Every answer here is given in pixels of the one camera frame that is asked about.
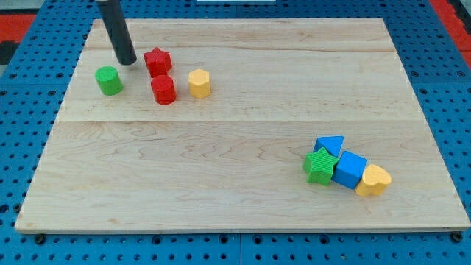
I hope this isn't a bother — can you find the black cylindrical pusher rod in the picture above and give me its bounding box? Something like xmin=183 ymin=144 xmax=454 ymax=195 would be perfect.
xmin=96 ymin=0 xmax=137 ymax=66

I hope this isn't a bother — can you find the blue triangle block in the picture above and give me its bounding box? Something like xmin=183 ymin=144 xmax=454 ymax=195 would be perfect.
xmin=313 ymin=135 xmax=344 ymax=157

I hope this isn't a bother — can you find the red star block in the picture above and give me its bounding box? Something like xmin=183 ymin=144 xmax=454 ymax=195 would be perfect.
xmin=144 ymin=47 xmax=172 ymax=78

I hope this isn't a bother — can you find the green cylinder block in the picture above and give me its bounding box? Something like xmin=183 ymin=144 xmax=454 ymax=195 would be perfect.
xmin=94 ymin=66 xmax=124 ymax=96

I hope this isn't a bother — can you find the red cylinder block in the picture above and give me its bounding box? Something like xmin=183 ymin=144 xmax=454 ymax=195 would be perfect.
xmin=151 ymin=75 xmax=177 ymax=105

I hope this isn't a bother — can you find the yellow hexagon block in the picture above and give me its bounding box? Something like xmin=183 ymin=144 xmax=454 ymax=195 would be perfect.
xmin=188 ymin=69 xmax=211 ymax=99

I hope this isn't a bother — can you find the light wooden board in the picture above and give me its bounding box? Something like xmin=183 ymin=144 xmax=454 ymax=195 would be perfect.
xmin=15 ymin=18 xmax=470 ymax=234

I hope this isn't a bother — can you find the green star block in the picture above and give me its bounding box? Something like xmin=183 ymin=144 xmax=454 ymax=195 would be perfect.
xmin=302 ymin=147 xmax=339 ymax=186

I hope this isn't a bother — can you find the blue cube block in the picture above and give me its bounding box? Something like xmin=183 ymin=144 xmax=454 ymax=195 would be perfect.
xmin=332 ymin=151 xmax=367 ymax=189

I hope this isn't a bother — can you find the yellow heart block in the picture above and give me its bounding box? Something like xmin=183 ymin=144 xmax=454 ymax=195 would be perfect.
xmin=355 ymin=164 xmax=392 ymax=197

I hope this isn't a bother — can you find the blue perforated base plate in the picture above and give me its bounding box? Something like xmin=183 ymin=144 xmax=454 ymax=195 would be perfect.
xmin=1 ymin=0 xmax=470 ymax=264

